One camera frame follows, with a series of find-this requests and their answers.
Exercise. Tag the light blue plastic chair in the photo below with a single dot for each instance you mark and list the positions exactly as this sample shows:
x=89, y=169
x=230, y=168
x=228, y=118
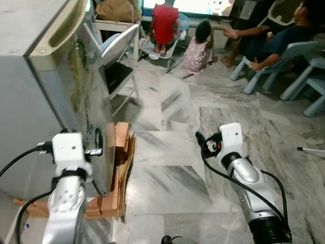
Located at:
x=299, y=53

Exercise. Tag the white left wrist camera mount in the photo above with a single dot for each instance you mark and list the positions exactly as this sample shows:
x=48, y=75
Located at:
x=68, y=150

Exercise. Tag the brown bag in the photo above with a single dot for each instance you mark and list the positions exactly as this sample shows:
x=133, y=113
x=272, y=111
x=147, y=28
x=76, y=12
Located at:
x=119, y=10

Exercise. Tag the white stick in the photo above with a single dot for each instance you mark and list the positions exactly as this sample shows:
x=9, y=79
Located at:
x=311, y=150

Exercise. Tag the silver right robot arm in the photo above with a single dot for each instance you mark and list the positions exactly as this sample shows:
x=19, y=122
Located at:
x=254, y=188

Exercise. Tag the white folding chair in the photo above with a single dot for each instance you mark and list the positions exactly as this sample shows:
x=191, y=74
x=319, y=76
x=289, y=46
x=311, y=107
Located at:
x=119, y=48

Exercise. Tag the small blue baby chair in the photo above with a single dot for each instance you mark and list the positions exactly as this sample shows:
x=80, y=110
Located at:
x=180, y=35

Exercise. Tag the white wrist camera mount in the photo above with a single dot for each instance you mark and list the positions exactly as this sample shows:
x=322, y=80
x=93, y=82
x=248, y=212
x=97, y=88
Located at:
x=232, y=138
x=68, y=150

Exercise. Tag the grey silver fridge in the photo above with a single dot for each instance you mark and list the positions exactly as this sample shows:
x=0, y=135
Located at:
x=30, y=117

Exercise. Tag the white plastic chair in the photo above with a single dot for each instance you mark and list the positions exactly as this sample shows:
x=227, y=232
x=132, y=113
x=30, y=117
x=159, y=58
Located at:
x=282, y=12

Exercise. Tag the person in dark blue shirt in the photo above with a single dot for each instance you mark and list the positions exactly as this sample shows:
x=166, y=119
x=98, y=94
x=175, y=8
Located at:
x=277, y=43

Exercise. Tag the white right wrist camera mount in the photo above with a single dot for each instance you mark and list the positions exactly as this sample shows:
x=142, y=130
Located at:
x=232, y=138

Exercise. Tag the bright television screen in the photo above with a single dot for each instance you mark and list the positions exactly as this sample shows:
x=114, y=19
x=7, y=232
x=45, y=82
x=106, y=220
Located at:
x=188, y=6

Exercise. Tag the child in pink dress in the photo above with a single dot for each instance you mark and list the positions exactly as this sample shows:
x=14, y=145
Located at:
x=197, y=53

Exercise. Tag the black robot foot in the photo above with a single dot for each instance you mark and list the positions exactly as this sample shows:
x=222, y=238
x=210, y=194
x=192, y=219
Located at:
x=175, y=240

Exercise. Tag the child in red shirt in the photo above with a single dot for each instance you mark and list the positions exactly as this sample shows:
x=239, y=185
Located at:
x=165, y=23

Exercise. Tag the white side table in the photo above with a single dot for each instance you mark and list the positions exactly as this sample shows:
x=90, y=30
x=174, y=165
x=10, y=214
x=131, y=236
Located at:
x=109, y=25

